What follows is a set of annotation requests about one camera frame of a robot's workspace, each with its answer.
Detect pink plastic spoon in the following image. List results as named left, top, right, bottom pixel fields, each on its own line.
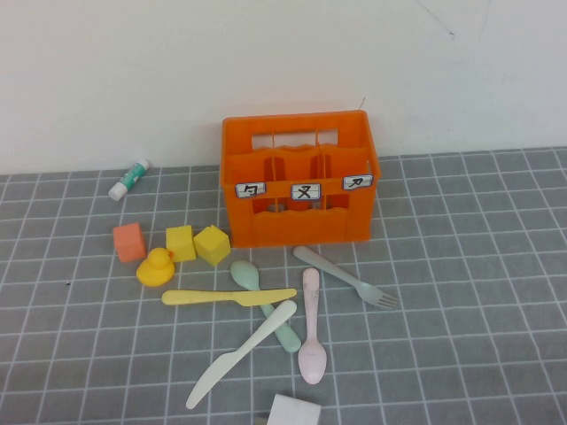
left=297, top=267, right=329, bottom=385

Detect white label reading 叉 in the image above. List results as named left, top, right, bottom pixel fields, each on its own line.
left=290, top=182, right=322, bottom=201

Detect white label reading 勺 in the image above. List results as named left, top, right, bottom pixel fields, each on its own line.
left=234, top=182, right=268, bottom=200

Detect orange plastic cutlery holder crate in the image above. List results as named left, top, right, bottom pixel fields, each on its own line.
left=220, top=109, right=383, bottom=249

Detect yellow plastic knife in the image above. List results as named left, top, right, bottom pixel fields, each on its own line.
left=160, top=288, right=299, bottom=307

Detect mint green plastic spoon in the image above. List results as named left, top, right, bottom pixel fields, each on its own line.
left=229, top=259, right=303, bottom=354

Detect grey-green plastic fork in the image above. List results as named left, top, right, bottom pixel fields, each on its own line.
left=292, top=245, right=400, bottom=310

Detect orange foam cube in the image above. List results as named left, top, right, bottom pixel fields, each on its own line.
left=112, top=221, right=148, bottom=264

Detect white rectangular box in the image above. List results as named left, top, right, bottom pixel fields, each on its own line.
left=267, top=393, right=322, bottom=425

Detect white and green glue stick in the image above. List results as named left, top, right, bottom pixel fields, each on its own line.
left=107, top=158, right=151, bottom=202

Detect white label reading 刀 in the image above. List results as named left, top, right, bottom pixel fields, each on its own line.
left=342, top=174, right=375, bottom=191

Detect grey grid tablecloth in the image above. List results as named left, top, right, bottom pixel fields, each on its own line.
left=0, top=145, right=567, bottom=425

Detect yellow rubber duck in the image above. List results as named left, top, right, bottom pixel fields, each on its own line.
left=136, top=247, right=175, bottom=290

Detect white plastic knife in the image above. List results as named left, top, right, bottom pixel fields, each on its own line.
left=184, top=299, right=298, bottom=411

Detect yellow foam cube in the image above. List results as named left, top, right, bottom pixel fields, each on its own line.
left=192, top=224, right=231, bottom=267
left=165, top=224, right=197, bottom=263

